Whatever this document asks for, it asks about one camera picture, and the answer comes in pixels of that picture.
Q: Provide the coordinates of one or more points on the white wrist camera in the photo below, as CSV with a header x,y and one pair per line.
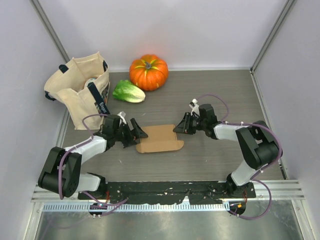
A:
x,y
122,115
194,108

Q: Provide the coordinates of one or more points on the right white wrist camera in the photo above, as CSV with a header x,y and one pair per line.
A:
x,y
194,108

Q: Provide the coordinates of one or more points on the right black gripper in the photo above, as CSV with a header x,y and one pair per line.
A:
x,y
185,126

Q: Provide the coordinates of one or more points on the orange pumpkin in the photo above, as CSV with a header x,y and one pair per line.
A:
x,y
149,72

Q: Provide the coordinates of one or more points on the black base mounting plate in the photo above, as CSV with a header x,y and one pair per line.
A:
x,y
169,192

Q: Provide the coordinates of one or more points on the beige canvas tote bag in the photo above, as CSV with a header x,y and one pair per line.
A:
x,y
82,85

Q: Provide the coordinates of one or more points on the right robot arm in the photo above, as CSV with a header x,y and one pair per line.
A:
x,y
258,144

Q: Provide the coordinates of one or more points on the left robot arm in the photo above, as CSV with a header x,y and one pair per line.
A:
x,y
61,173

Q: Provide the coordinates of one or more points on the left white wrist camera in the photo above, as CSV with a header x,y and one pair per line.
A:
x,y
122,115

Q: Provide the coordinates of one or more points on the green lettuce head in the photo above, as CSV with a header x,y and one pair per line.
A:
x,y
128,92

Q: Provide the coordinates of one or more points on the brown cardboard paper box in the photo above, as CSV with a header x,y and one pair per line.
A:
x,y
161,138

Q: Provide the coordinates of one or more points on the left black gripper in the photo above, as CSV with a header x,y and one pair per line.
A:
x,y
130,140

